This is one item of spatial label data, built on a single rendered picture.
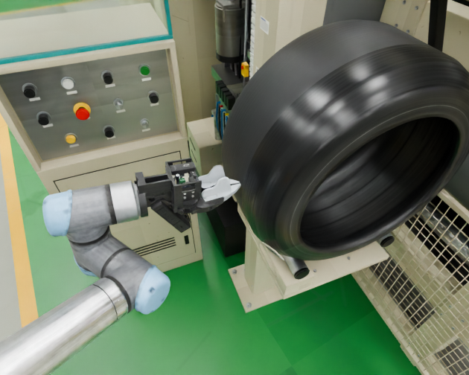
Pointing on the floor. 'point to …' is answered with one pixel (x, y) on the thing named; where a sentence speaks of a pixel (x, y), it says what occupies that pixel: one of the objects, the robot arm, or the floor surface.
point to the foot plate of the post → (250, 302)
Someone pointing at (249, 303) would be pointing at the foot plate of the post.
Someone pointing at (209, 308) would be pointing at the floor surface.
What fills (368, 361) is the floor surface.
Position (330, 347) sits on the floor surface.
